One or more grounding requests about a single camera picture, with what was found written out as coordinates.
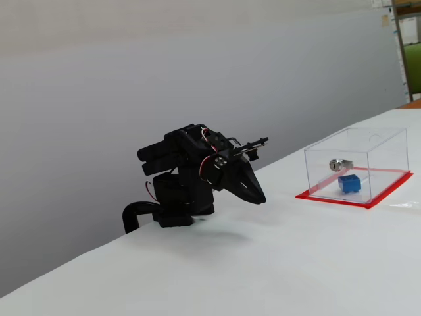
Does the brown wooden table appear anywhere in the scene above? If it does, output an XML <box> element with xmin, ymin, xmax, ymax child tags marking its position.
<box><xmin>396</xmin><ymin>98</ymin><xmax>421</xmax><ymax>110</ymax></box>

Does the black table clamp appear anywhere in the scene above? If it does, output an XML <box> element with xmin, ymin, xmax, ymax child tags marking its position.
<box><xmin>122</xmin><ymin>201</ymin><xmax>159</xmax><ymax>234</ymax></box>

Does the green panel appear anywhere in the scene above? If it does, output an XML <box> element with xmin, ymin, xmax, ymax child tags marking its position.
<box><xmin>403</xmin><ymin>43</ymin><xmax>421</xmax><ymax>97</ymax></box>

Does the silver cylinder lock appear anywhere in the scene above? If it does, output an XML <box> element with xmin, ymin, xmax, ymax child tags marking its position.
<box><xmin>328</xmin><ymin>157</ymin><xmax>355</xmax><ymax>173</ymax></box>

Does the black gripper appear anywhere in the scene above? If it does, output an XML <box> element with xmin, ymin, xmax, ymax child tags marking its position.
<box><xmin>198</xmin><ymin>128</ymin><xmax>267</xmax><ymax>205</ymax></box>

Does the red tape frame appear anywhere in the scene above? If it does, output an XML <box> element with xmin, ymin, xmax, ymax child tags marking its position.
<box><xmin>295</xmin><ymin>166</ymin><xmax>414</xmax><ymax>211</ymax></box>

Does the blue lego brick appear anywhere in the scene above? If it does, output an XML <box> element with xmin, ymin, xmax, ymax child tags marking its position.
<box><xmin>337</xmin><ymin>174</ymin><xmax>363</xmax><ymax>195</ymax></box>

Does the white box on shelf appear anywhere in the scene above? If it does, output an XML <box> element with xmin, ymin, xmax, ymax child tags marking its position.
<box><xmin>399</xmin><ymin>16</ymin><xmax>420</xmax><ymax>43</ymax></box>

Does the transparent plastic box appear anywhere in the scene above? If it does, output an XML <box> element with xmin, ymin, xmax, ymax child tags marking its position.
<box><xmin>303</xmin><ymin>127</ymin><xmax>410</xmax><ymax>205</ymax></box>

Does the metal shelf rack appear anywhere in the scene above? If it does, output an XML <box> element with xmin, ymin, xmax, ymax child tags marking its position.
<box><xmin>391</xmin><ymin>0</ymin><xmax>421</xmax><ymax>103</ymax></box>

